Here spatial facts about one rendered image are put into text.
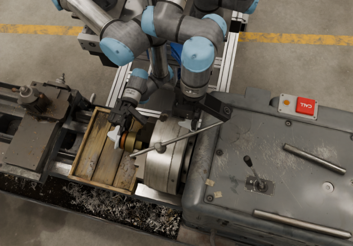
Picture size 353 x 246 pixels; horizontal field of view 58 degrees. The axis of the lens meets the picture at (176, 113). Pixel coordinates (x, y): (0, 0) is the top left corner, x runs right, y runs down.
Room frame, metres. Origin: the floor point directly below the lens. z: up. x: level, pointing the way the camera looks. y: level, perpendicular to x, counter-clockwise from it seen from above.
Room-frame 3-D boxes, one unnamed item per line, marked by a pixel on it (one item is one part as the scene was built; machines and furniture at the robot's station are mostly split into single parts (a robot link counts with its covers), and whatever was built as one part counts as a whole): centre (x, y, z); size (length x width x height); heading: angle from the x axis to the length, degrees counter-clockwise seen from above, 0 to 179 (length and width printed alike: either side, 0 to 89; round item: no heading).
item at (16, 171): (0.62, 0.68, 0.90); 0.47 x 0.30 x 0.06; 160
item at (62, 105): (0.67, 0.58, 0.99); 0.20 x 0.10 x 0.05; 70
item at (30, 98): (0.68, 0.61, 1.13); 0.08 x 0.08 x 0.03
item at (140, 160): (0.33, 0.15, 1.08); 0.12 x 0.11 x 0.05; 160
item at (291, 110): (0.44, -0.43, 1.23); 0.13 x 0.08 x 0.05; 70
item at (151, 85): (0.72, 0.14, 0.98); 0.11 x 0.08 x 0.11; 127
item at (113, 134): (0.46, 0.26, 1.10); 0.09 x 0.06 x 0.03; 158
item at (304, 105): (0.44, -0.45, 1.26); 0.06 x 0.06 x 0.02; 70
